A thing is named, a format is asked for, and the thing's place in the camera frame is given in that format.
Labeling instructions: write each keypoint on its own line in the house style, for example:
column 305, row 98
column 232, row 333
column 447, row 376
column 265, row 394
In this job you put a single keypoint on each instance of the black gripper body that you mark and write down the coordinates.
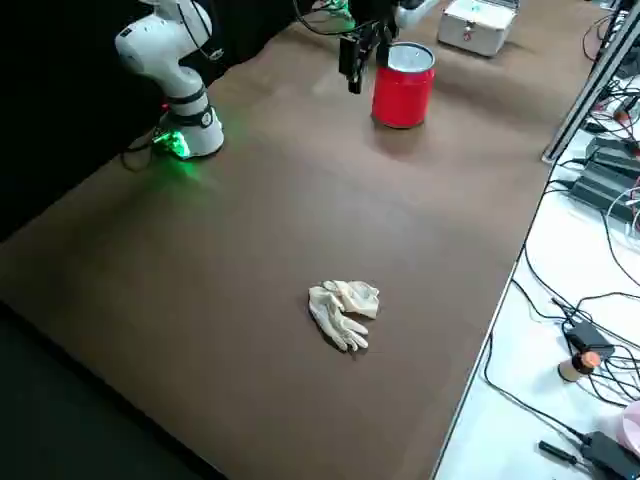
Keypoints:
column 377, row 32

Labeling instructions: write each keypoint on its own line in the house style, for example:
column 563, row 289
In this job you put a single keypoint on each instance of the red cylindrical trash can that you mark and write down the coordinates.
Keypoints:
column 400, row 100

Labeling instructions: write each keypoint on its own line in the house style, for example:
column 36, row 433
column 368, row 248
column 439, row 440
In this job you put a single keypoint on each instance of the cream disposable glove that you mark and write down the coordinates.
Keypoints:
column 362, row 300
column 330, row 315

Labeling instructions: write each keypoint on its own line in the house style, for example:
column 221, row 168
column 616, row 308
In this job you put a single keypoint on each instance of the aluminium carry case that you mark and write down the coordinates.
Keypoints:
column 475, row 35

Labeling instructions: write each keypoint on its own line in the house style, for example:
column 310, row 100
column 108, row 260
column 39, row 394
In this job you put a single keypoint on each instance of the black power adapter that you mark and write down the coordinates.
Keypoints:
column 605, row 192
column 615, row 155

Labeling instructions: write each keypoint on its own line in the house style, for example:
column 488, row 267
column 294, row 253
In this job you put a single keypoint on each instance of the small black charger box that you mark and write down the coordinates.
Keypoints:
column 587, row 340

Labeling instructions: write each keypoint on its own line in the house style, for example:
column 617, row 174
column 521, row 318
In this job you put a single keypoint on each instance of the black cylindrical plug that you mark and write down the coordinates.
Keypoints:
column 557, row 451

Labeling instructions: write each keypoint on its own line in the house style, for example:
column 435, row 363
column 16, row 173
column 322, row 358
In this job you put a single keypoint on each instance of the pink plastic object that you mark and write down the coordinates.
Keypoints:
column 625, row 430

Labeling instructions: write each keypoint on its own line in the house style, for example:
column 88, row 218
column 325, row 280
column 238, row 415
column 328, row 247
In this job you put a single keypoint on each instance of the aluminium frame post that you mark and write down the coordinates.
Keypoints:
column 585, row 95

